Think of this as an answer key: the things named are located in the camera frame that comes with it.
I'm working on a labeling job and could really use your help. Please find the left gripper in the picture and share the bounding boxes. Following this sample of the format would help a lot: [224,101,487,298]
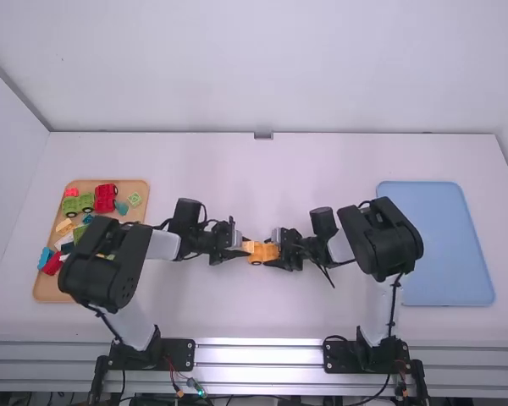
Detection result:
[207,216,251,267]

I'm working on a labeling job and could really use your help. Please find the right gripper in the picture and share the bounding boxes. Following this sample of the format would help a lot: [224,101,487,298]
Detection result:
[263,227,305,272]

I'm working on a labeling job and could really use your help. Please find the yellow toy car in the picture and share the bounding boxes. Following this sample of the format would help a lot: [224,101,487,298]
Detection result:
[241,239,281,267]

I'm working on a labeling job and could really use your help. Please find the silver rails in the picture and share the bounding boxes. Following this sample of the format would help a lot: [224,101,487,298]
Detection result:
[0,337,508,399]

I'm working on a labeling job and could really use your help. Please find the red wheeled toy brick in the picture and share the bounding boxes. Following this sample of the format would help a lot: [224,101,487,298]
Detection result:
[93,182,121,214]

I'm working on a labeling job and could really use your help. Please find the green wheeled toy brick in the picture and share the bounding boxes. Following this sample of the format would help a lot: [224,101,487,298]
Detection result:
[61,192,97,219]

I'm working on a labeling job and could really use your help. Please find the blue mat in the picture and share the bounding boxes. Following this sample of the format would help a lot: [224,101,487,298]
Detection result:
[375,180,497,308]

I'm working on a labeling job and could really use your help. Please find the white toy brick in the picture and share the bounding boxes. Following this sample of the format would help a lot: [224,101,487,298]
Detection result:
[53,233,75,252]

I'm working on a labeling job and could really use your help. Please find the tan tray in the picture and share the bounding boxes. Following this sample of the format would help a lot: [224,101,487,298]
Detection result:
[32,178,151,305]

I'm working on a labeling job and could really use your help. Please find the light blue toy brick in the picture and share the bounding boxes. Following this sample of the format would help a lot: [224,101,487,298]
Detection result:
[36,246,56,271]

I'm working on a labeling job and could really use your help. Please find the black cable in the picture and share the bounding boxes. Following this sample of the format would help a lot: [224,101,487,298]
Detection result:
[82,299,123,344]
[387,272,404,339]
[312,251,337,289]

